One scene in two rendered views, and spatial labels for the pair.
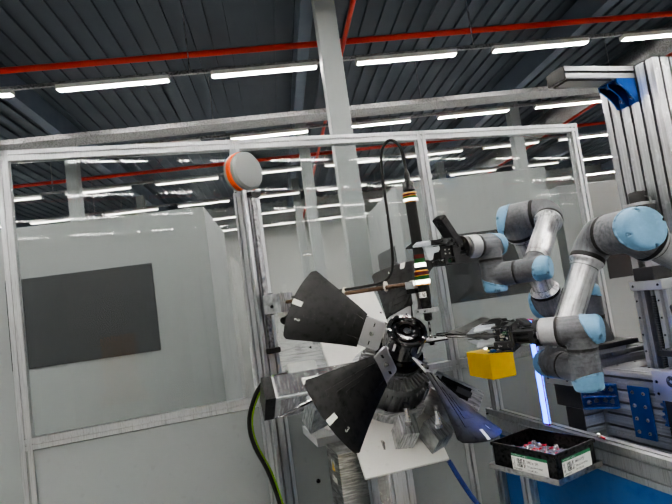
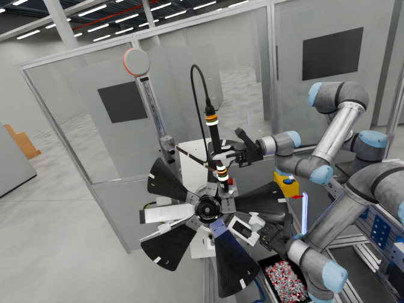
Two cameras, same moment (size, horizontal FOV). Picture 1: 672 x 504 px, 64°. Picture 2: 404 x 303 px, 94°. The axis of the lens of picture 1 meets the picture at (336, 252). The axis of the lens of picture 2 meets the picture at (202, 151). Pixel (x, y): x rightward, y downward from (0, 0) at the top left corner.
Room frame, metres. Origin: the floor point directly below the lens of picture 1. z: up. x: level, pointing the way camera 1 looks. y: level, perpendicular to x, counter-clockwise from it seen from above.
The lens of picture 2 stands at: (0.98, -0.48, 1.83)
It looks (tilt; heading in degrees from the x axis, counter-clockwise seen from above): 26 degrees down; 25
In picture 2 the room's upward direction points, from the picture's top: 14 degrees counter-clockwise
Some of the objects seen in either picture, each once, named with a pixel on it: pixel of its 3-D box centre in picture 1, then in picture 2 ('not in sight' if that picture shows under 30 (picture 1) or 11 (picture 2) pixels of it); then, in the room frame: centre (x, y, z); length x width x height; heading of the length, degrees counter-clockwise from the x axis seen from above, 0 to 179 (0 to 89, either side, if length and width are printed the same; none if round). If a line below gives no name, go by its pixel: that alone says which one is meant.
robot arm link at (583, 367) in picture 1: (581, 368); (318, 281); (1.42, -0.59, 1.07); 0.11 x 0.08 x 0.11; 15
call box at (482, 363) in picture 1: (491, 365); (285, 183); (2.01, -0.51, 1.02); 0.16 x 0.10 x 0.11; 17
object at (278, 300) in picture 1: (277, 303); (167, 142); (2.02, 0.24, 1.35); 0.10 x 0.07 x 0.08; 52
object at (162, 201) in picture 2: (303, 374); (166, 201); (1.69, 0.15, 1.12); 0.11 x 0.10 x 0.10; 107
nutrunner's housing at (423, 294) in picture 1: (417, 245); (218, 154); (1.63, -0.25, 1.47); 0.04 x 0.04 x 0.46
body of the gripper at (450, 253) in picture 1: (450, 250); (247, 152); (1.68, -0.36, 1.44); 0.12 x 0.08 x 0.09; 117
